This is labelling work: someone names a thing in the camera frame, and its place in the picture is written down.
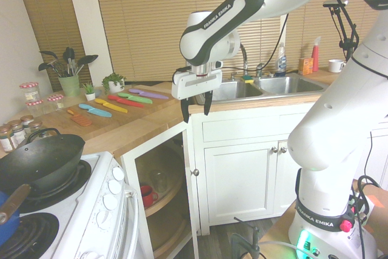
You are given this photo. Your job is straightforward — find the green knife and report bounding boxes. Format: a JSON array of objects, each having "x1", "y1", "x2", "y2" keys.
[{"x1": 117, "y1": 92, "x2": 153, "y2": 105}]

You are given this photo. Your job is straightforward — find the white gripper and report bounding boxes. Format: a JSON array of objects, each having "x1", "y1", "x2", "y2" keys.
[{"x1": 171, "y1": 69, "x2": 223, "y2": 124}]

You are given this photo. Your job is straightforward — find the black exterior camera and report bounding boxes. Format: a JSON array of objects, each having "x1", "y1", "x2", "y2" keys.
[{"x1": 322, "y1": 0, "x2": 349, "y2": 8}]

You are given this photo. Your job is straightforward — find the white false drawer front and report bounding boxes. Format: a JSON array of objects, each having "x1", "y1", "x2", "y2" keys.
[{"x1": 201, "y1": 112, "x2": 306, "y2": 143}]

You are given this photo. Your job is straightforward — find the black hanging cable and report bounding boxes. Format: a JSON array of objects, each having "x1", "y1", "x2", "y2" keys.
[{"x1": 357, "y1": 131, "x2": 383, "y2": 259}]

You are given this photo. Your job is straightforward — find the red spray bottle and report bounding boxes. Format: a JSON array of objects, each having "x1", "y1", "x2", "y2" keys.
[{"x1": 311, "y1": 35, "x2": 323, "y2": 73}]

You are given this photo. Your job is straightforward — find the black ladle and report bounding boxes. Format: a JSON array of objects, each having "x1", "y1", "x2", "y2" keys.
[{"x1": 75, "y1": 54, "x2": 99, "y2": 76}]

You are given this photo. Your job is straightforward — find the black wok with wooden handle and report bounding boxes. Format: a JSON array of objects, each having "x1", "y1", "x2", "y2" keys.
[{"x1": 0, "y1": 128, "x2": 87, "y2": 225}]

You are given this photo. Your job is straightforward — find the clear dish soap bottle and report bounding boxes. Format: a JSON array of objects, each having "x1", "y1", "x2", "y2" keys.
[{"x1": 273, "y1": 41, "x2": 289, "y2": 78}]

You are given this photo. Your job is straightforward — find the black slotted turner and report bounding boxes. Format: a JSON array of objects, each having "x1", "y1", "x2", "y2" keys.
[{"x1": 39, "y1": 50, "x2": 66, "y2": 75}]

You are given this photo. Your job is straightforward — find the black tongs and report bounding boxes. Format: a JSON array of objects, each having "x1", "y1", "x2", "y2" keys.
[{"x1": 62, "y1": 47, "x2": 76, "y2": 76}]

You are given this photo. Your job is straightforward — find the spice jar brown lid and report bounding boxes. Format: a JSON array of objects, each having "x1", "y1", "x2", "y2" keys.
[
  {"x1": 28, "y1": 121, "x2": 44, "y2": 134},
  {"x1": 19, "y1": 115, "x2": 35, "y2": 134},
  {"x1": 7, "y1": 119, "x2": 27, "y2": 146},
  {"x1": 0, "y1": 125, "x2": 18, "y2": 154}
]

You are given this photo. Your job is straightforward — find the chrome faucet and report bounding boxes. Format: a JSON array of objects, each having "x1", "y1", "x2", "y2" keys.
[{"x1": 239, "y1": 43, "x2": 250, "y2": 79}]

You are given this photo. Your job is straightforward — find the white oven door handle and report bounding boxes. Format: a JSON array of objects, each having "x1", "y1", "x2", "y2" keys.
[{"x1": 122, "y1": 184, "x2": 141, "y2": 259}]

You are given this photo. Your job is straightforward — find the wide wooden window blind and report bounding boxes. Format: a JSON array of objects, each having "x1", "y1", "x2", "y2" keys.
[{"x1": 92, "y1": 0, "x2": 284, "y2": 84}]

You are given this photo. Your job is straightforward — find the bushy plant in white pot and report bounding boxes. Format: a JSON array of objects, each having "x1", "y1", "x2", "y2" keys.
[{"x1": 101, "y1": 72, "x2": 127, "y2": 95}]

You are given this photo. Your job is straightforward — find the orange cardboard box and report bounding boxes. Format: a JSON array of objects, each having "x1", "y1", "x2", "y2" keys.
[{"x1": 298, "y1": 57, "x2": 315, "y2": 76}]

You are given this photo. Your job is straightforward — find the white sink cabinet door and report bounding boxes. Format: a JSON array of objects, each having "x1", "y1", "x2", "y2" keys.
[
  {"x1": 276, "y1": 139, "x2": 301, "y2": 218},
  {"x1": 203, "y1": 140, "x2": 280, "y2": 227}
]

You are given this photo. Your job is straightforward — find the red knife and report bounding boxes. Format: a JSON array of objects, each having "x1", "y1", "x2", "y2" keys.
[{"x1": 107, "y1": 94, "x2": 145, "y2": 109}]

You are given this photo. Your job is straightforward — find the black table clamp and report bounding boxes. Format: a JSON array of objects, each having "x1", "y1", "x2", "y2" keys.
[{"x1": 231, "y1": 216, "x2": 268, "y2": 259}]

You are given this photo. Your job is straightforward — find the black cooking spoon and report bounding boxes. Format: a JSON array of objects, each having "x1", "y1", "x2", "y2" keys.
[{"x1": 38, "y1": 62, "x2": 63, "y2": 77}]

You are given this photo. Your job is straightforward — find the white corner cabinet frame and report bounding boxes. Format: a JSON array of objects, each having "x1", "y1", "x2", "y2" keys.
[{"x1": 119, "y1": 125, "x2": 195, "y2": 259}]

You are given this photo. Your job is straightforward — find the narrow wooden window blind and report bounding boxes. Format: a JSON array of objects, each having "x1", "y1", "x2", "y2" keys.
[{"x1": 12, "y1": 0, "x2": 92, "y2": 93}]

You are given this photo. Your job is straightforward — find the large jar red checked lid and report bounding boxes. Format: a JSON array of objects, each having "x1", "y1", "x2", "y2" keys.
[{"x1": 19, "y1": 81, "x2": 41, "y2": 103}]

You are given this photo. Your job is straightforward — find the small plant in white pot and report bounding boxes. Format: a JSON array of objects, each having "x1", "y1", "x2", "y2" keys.
[{"x1": 82, "y1": 81, "x2": 98, "y2": 102}]

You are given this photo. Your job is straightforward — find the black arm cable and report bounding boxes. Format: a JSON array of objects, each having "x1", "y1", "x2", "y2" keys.
[{"x1": 220, "y1": 13, "x2": 289, "y2": 71}]

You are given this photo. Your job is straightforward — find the wooden lazy susan shelf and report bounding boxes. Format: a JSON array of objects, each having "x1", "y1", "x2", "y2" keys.
[
  {"x1": 147, "y1": 210, "x2": 195, "y2": 259},
  {"x1": 135, "y1": 143, "x2": 187, "y2": 218}
]

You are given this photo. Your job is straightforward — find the red mug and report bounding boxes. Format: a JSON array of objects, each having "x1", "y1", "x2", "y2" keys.
[{"x1": 139, "y1": 184, "x2": 159, "y2": 209}]

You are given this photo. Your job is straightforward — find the white electric stove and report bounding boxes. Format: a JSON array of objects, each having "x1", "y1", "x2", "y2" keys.
[{"x1": 0, "y1": 151, "x2": 140, "y2": 259}]

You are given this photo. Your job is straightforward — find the yellow knife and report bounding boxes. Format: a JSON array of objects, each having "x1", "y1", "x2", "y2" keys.
[{"x1": 94, "y1": 98, "x2": 129, "y2": 113}]

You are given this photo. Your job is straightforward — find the green utensil holder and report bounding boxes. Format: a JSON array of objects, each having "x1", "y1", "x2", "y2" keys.
[{"x1": 58, "y1": 74, "x2": 81, "y2": 98}]

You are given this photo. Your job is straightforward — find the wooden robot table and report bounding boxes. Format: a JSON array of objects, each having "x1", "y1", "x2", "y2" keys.
[{"x1": 257, "y1": 180, "x2": 388, "y2": 259}]

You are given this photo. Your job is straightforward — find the blue knife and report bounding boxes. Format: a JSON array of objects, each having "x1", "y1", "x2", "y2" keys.
[{"x1": 78, "y1": 103, "x2": 113, "y2": 118}]

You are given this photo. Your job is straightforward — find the white cable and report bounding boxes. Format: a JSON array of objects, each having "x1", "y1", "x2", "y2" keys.
[{"x1": 257, "y1": 240, "x2": 301, "y2": 251}]

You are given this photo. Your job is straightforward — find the blue pot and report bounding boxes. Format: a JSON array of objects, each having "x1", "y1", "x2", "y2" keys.
[{"x1": 0, "y1": 190, "x2": 21, "y2": 237}]

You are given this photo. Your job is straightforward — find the white mug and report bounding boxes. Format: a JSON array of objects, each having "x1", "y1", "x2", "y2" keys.
[{"x1": 327, "y1": 59, "x2": 347, "y2": 73}]

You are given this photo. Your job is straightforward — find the purple knife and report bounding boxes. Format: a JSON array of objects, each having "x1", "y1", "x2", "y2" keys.
[{"x1": 129, "y1": 88, "x2": 170, "y2": 100}]

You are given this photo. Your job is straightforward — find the black coil burner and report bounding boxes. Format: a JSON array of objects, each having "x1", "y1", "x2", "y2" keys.
[{"x1": 0, "y1": 212, "x2": 60, "y2": 259}]

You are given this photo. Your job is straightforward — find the small jar red checked lid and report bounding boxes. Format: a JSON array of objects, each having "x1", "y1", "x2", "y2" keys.
[
  {"x1": 46, "y1": 94, "x2": 65, "y2": 112},
  {"x1": 25, "y1": 99, "x2": 44, "y2": 118}
]

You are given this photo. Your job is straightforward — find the stainless steel double sink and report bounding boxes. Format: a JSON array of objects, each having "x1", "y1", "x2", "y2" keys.
[{"x1": 193, "y1": 72, "x2": 330, "y2": 106}]

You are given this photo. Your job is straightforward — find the white corner cabinet door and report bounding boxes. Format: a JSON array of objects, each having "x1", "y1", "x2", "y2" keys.
[{"x1": 181, "y1": 128, "x2": 201, "y2": 259}]

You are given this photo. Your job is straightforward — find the black camera stand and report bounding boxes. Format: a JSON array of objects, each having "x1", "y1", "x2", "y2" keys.
[{"x1": 329, "y1": 5, "x2": 360, "y2": 60}]

